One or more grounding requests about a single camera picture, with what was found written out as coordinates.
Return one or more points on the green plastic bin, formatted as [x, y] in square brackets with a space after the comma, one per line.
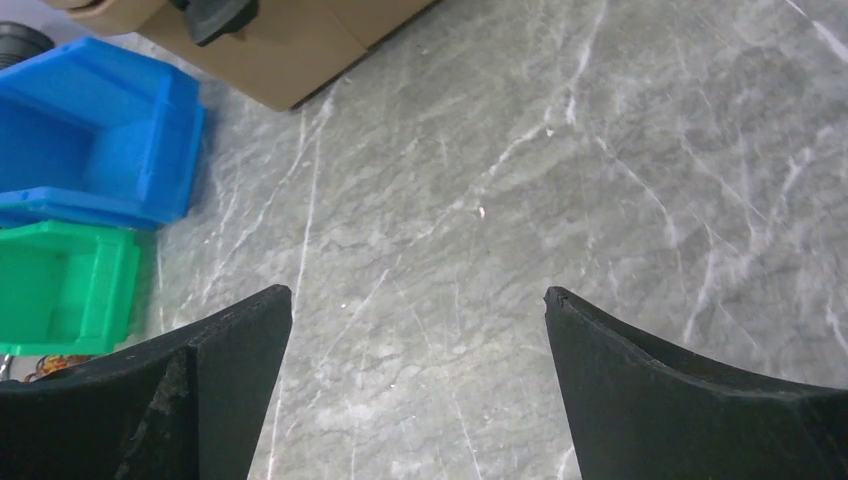
[66, 288]

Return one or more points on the blue plastic bin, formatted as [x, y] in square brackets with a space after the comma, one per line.
[92, 133]

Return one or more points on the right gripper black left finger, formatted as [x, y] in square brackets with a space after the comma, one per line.
[187, 404]

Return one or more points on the tan plastic toolbox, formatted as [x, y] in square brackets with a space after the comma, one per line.
[276, 52]

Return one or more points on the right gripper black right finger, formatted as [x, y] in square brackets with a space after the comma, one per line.
[640, 407]

